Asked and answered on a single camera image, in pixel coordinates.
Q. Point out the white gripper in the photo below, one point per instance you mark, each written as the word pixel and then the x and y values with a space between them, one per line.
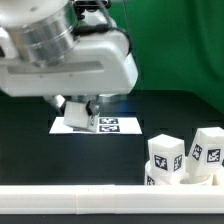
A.
pixel 97 64

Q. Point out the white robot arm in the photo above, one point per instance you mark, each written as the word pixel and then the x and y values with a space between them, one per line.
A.
pixel 41 32

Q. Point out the white marker sheet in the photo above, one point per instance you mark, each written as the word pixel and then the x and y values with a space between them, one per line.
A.
pixel 106 125

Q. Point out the white L-shaped fence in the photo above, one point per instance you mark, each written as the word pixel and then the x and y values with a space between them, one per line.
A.
pixel 201 198

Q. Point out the black camera stand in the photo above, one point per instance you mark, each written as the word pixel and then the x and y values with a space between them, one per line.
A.
pixel 80 6

